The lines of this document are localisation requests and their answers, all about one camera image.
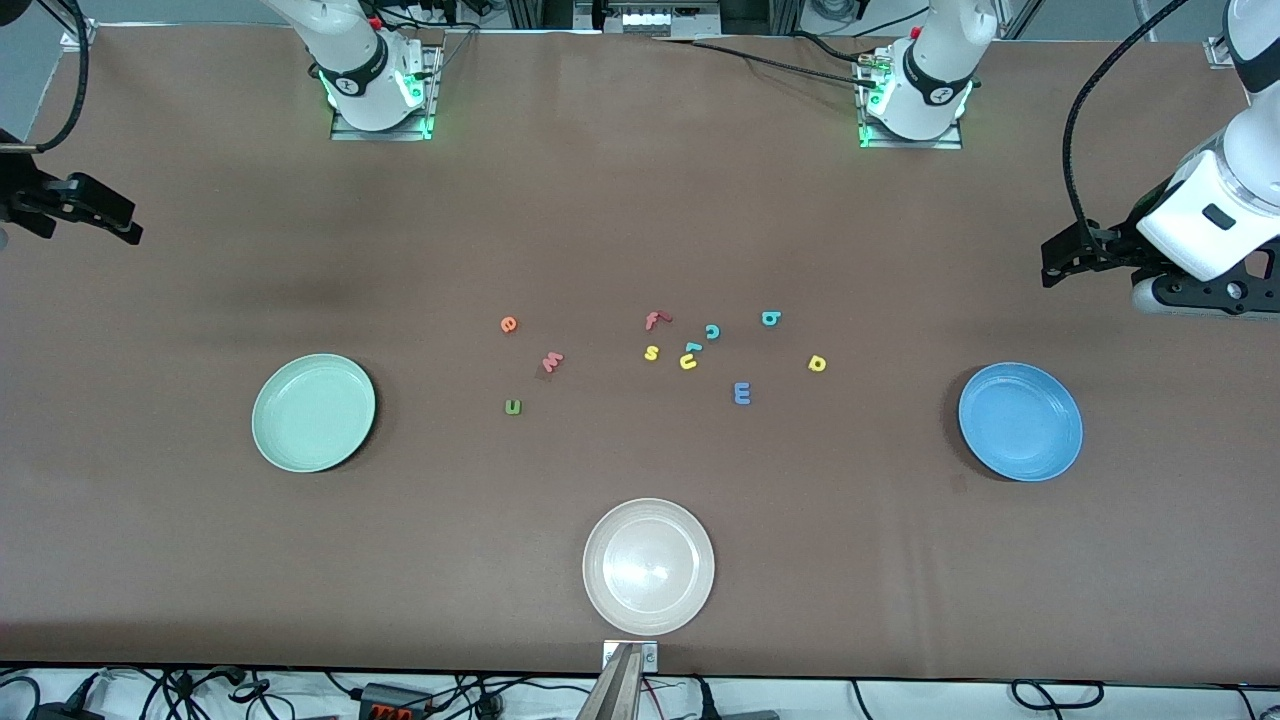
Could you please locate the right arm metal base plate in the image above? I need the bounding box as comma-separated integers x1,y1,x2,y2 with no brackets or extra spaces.
330,45,443,143

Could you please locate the black power strip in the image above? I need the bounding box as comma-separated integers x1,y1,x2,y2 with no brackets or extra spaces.
358,683,433,720

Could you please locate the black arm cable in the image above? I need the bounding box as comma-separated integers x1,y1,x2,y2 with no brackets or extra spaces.
1062,0,1186,229
0,0,93,154

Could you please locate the looped black cable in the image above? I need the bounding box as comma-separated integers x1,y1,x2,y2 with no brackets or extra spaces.
1010,679,1107,714

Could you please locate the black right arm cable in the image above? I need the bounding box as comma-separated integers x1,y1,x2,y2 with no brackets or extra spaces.
0,0,93,154

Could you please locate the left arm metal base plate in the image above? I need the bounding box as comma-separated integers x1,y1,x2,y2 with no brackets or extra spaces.
858,45,963,151

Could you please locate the brown table mat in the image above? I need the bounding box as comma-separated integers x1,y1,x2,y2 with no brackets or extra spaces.
0,25,1280,681

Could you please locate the long black table cable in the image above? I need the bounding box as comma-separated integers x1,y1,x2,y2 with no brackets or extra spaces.
650,36,886,89

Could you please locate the light green plate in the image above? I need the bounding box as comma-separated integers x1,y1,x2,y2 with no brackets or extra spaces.
251,353,377,474

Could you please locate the grey control box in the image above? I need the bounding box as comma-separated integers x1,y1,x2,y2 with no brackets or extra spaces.
575,0,721,37

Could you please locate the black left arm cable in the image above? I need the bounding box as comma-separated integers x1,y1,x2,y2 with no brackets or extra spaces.
1062,0,1186,229

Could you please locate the beige plate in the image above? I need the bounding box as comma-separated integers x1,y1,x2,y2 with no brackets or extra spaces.
582,497,716,637

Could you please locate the blue plate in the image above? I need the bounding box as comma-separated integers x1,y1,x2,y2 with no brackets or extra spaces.
957,361,1084,483

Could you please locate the beige camera stand pole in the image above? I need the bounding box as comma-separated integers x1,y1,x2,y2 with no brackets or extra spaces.
575,643,643,720

